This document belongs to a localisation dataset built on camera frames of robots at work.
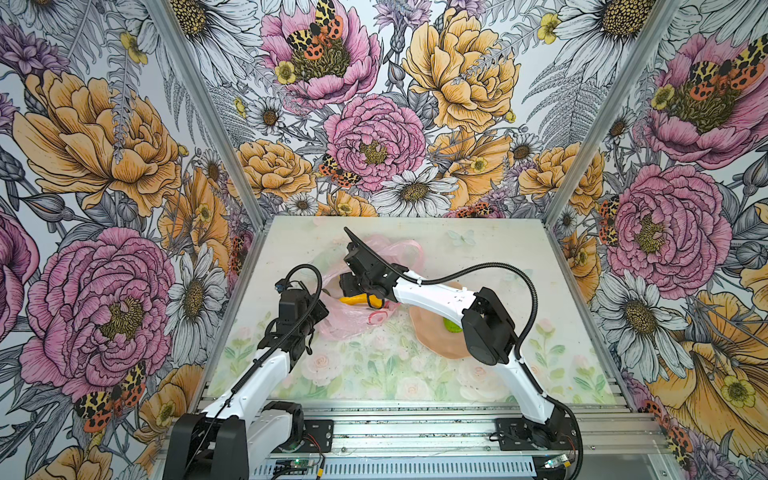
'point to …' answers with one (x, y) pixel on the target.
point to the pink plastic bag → (353, 320)
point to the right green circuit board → (556, 461)
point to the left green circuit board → (294, 463)
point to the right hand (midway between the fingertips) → (350, 289)
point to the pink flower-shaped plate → (433, 329)
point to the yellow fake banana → (361, 299)
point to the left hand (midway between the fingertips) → (320, 307)
